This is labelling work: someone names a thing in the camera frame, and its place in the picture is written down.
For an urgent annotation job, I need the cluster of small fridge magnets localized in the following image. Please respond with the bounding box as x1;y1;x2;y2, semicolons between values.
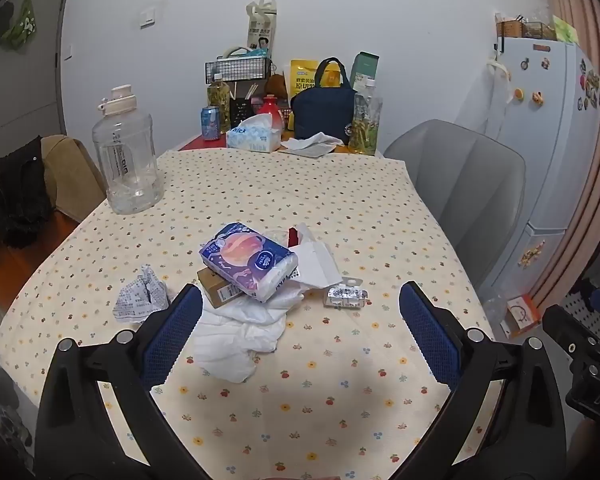
517;240;546;268

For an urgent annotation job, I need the black wire basket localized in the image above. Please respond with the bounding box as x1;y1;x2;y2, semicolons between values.
205;57;273;83

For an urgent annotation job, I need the white fridge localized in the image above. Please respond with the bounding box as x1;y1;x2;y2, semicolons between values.
475;37;600;306

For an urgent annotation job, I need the navy lunch bag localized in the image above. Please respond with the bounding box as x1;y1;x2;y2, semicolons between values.
291;58;358;147

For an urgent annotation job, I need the printed receipt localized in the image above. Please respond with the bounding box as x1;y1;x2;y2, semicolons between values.
114;266;172;322

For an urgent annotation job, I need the cluster of side fridge magnets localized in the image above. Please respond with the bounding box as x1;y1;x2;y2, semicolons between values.
577;57;600;111

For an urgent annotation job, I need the grey chair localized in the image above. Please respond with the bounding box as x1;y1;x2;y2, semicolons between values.
382;119;527;291

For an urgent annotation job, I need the black clothing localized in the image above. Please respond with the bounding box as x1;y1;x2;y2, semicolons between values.
0;136;56;248

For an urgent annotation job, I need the crumpled white tissue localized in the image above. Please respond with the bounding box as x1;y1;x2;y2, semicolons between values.
282;132;343;153

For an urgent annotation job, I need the yellow drink bottle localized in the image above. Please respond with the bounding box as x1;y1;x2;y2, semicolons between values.
206;73;231;133

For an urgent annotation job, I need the large clear water jug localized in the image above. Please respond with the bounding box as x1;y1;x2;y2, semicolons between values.
91;85;165;216

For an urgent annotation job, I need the clear bottle with floral label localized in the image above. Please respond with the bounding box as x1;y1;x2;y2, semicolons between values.
352;78;383;155

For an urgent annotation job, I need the green carton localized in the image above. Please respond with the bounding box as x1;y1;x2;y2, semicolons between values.
354;52;380;92

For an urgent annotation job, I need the woven brown basket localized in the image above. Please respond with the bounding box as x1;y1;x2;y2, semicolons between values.
495;12;526;38

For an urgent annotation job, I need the blue soda can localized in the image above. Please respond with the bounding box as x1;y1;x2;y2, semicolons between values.
200;106;222;141

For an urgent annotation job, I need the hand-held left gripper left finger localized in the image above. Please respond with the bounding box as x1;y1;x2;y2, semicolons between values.
32;282;203;480

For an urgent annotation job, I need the grey door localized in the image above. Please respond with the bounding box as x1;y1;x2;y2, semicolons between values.
0;0;73;171

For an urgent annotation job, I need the black mesh pen holder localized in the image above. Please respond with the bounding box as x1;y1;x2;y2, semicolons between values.
229;97;253;128

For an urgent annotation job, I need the purple tissue pack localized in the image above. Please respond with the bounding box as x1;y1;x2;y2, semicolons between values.
199;222;299;303

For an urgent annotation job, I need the orange box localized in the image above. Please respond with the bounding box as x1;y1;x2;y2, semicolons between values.
500;294;541;337

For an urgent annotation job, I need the tan upholstered chair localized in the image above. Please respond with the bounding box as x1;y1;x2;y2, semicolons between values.
41;135;107;223

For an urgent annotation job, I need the tall cream paper bag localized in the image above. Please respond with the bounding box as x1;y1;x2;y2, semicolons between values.
246;0;278;58

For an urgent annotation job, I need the white crumpled cloth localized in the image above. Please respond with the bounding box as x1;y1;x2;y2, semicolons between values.
187;280;306;385

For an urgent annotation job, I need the dark patterned cloth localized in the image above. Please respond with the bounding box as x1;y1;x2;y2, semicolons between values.
0;365;33;466

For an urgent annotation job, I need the silver blister pack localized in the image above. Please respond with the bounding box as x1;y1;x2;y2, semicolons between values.
323;276;371;309

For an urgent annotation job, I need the white tote bag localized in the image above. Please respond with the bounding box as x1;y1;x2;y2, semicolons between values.
485;57;511;136

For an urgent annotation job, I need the yellow pouch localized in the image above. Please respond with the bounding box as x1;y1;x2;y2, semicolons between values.
289;59;322;103

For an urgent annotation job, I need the wire frame glass box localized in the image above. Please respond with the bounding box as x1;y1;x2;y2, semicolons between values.
522;20;558;41

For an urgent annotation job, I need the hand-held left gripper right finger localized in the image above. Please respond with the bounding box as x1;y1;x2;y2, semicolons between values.
395;281;567;480

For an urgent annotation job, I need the green plush toy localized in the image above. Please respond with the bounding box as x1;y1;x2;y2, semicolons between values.
0;0;37;51

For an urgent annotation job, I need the white and red paper wrapper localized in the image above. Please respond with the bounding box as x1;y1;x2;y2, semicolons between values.
287;223;342;291

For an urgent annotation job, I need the green paper sheet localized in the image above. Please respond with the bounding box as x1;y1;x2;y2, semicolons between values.
552;15;578;43

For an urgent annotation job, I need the small cardboard box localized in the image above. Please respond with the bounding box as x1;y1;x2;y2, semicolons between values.
196;266;248;309

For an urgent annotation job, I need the blue tissue box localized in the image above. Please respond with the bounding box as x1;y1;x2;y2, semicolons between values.
226;114;282;152

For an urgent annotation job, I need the red bottle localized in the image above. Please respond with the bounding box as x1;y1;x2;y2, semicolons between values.
258;95;284;128

